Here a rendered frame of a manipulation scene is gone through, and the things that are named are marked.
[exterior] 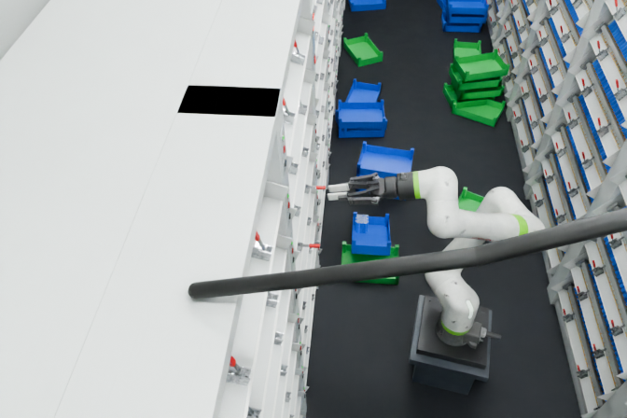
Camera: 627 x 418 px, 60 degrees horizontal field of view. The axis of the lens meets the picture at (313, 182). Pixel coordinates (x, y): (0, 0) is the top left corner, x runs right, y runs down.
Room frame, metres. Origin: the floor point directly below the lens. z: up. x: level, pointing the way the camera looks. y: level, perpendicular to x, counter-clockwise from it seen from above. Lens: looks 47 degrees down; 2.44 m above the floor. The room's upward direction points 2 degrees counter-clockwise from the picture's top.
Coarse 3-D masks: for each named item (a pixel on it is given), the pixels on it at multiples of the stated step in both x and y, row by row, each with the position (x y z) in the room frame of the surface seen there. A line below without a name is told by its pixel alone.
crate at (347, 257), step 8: (344, 248) 1.75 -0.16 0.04; (392, 248) 1.74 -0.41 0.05; (344, 256) 1.73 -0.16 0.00; (352, 256) 1.73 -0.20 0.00; (360, 256) 1.73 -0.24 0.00; (368, 256) 1.73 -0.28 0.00; (376, 256) 1.73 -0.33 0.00; (384, 256) 1.72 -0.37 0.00; (392, 256) 1.72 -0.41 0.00; (368, 280) 1.56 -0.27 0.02; (376, 280) 1.56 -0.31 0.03; (384, 280) 1.55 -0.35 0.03; (392, 280) 1.55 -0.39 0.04
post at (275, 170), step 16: (208, 96) 0.91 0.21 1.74; (224, 96) 0.91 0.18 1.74; (240, 96) 0.91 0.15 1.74; (192, 112) 0.86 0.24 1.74; (240, 112) 0.85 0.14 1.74; (272, 112) 0.85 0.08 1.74; (272, 160) 0.84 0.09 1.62; (272, 176) 0.84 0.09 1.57; (288, 192) 0.92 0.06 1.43; (288, 256) 0.84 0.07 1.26; (304, 384) 0.92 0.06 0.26; (304, 400) 0.89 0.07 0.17; (304, 416) 0.86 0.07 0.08
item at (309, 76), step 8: (304, 72) 1.53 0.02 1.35; (312, 72) 1.53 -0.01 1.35; (304, 80) 1.53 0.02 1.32; (312, 80) 1.53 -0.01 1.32; (304, 88) 1.50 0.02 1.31; (304, 96) 1.45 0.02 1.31; (304, 104) 1.38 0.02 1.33; (304, 112) 1.36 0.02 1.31; (304, 120) 1.33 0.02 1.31; (296, 128) 1.29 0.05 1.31; (304, 128) 1.30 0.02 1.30; (296, 136) 1.25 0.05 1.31; (296, 144) 1.22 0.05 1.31; (296, 152) 1.19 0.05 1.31; (296, 160) 1.15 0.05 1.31; (296, 168) 1.10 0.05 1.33; (288, 176) 1.08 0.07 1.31; (296, 176) 1.09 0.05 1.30; (296, 184) 1.06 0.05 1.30; (296, 208) 0.93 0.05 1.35
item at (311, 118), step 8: (312, 120) 1.53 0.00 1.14; (312, 128) 1.51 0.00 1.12; (304, 136) 1.46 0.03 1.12; (304, 144) 1.42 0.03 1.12; (304, 152) 1.36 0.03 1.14; (304, 160) 1.34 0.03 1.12; (304, 168) 1.31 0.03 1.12; (304, 176) 1.27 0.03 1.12; (304, 184) 1.24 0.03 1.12; (296, 192) 1.19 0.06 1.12; (296, 200) 1.16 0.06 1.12; (296, 216) 1.09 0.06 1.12; (296, 224) 1.07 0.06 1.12; (296, 232) 1.03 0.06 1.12; (296, 240) 1.01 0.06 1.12; (296, 248) 0.98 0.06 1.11; (296, 256) 0.93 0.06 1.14
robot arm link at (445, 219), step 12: (432, 204) 1.14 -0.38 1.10; (444, 204) 1.13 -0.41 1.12; (456, 204) 1.14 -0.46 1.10; (432, 216) 1.11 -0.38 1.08; (444, 216) 1.09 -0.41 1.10; (456, 216) 1.10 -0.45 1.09; (468, 216) 1.12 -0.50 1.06; (480, 216) 1.15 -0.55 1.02; (492, 216) 1.17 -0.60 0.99; (504, 216) 1.19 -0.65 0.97; (432, 228) 1.08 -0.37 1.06; (444, 228) 1.07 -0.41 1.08; (456, 228) 1.07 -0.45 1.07; (468, 228) 1.09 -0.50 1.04; (480, 228) 1.11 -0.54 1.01; (492, 228) 1.13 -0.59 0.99; (504, 228) 1.14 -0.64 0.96; (516, 228) 1.16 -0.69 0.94; (492, 240) 1.12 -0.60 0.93
